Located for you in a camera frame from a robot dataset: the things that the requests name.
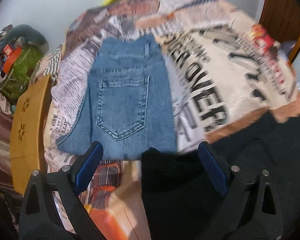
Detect printed newspaper pattern blanket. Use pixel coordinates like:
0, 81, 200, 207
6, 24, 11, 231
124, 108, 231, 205
29, 0, 300, 240

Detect grey plush toy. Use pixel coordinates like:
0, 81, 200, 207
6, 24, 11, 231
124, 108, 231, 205
0, 24, 49, 54

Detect blue denim jeans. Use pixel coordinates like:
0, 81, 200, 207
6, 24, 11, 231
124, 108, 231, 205
56, 35, 177, 160

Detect black pants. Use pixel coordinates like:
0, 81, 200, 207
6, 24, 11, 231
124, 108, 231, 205
141, 113, 300, 239

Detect striped pink curtain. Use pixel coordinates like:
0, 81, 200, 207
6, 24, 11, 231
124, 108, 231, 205
0, 93, 13, 189

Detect green patterned storage bag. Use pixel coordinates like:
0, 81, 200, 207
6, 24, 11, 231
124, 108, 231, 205
0, 46, 43, 104

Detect orange box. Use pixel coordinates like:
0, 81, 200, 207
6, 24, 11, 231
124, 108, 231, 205
2, 44, 23, 74

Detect wooden lap desk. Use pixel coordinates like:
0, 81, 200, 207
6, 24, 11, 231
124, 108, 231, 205
10, 75, 51, 195

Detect wooden door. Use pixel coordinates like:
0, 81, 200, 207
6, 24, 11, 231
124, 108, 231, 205
259, 0, 300, 62

